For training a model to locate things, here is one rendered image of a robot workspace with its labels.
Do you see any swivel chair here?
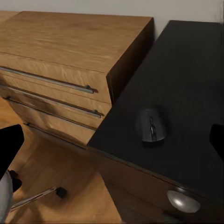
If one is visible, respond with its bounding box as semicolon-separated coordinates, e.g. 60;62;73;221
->
0;169;67;224

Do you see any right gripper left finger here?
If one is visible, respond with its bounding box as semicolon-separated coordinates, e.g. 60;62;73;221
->
0;124;24;180

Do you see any mouse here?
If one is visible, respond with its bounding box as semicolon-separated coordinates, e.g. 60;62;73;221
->
135;107;167;143

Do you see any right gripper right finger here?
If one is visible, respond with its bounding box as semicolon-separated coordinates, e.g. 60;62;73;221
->
209;124;224;162

